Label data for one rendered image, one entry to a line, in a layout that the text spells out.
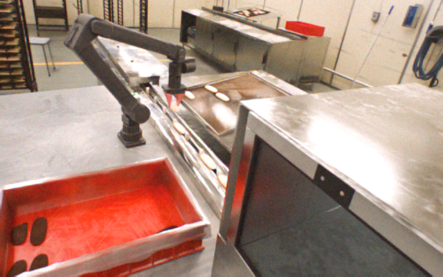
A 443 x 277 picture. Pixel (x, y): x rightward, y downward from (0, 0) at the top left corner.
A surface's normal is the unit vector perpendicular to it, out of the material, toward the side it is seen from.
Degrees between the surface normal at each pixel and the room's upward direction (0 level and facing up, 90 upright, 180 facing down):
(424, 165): 0
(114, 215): 0
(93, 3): 90
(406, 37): 90
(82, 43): 90
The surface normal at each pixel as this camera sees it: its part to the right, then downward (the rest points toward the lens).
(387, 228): -0.87, 0.13
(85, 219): 0.11, -0.89
